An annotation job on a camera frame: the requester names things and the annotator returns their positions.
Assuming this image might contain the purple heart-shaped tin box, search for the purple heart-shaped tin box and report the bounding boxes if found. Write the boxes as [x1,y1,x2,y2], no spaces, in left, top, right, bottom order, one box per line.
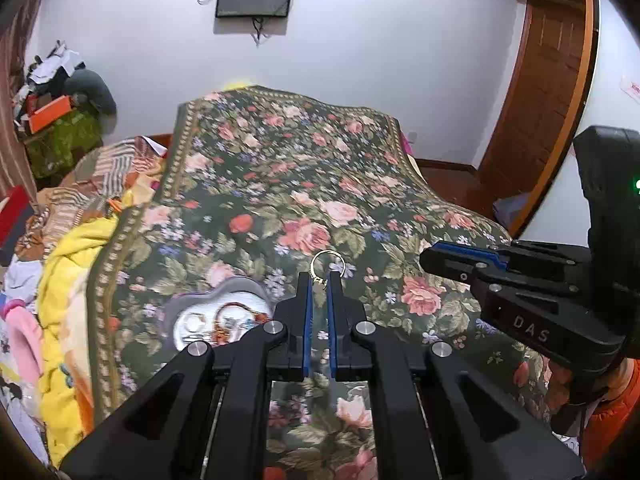
[162,276,275,357]

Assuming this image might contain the floral blanket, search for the floral blanket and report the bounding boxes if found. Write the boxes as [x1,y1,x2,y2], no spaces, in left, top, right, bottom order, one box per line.
[85,85,556,480]

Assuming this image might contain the grey cloth bundle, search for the grey cloth bundle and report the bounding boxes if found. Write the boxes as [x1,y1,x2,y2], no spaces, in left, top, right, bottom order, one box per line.
[62,67,118,116]

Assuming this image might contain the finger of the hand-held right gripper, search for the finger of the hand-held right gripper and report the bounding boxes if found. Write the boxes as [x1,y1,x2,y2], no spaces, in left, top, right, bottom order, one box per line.
[430,240,595,282]
[419,247,582,298]

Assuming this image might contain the red and white box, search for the red and white box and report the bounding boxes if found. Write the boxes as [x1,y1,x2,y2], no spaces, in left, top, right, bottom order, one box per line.
[0,185,29,256]

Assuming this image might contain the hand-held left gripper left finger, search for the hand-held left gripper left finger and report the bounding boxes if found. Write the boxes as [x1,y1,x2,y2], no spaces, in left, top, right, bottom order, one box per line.
[60,271,315,480]

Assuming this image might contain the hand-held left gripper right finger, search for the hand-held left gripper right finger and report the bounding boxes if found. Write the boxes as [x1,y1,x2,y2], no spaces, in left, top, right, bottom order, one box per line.
[327,270,586,480]

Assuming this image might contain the person's right forearm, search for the person's right forearm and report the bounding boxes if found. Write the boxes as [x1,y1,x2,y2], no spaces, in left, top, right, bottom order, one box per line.
[580,359,640,468]

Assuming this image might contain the striped patchwork quilt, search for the striped patchwork quilt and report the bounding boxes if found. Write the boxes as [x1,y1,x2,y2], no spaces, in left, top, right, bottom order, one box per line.
[15,136,169,261]

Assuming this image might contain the striped red curtain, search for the striped red curtain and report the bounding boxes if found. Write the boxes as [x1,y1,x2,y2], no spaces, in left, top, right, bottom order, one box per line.
[0,0,66,201]

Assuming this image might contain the red patterned bracelet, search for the red patterned bracelet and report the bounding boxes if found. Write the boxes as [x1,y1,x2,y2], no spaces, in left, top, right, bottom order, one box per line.
[212,302,262,346]

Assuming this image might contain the yellow blanket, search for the yellow blanket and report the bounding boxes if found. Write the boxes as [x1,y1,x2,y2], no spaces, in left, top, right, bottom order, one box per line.
[37,212,122,466]

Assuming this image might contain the green patterned cloth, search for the green patterned cloth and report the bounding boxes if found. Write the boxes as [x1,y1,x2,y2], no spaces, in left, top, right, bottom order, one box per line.
[22,110,104,181]

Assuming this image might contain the white wardrobe sliding door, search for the white wardrobe sliding door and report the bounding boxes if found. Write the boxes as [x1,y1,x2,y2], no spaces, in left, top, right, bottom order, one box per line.
[520,0,640,251]

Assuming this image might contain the brown wooden door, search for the brown wooden door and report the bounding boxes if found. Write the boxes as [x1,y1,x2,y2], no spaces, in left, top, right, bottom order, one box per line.
[472,0,590,217]

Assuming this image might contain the orange box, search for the orange box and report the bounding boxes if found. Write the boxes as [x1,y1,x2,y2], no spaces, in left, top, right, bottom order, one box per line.
[27,96,71,134]

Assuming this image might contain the pile of clothes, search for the pile of clothes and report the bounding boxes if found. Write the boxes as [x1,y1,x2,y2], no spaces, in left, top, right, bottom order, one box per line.
[12,40,86,111]

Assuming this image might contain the pink plush toy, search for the pink plush toy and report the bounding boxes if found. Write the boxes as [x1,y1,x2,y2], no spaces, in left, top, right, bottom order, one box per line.
[0,300,44,386]

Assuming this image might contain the lavender cloth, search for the lavender cloth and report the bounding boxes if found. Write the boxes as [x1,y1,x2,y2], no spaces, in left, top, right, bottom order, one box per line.
[492,194,532,234]

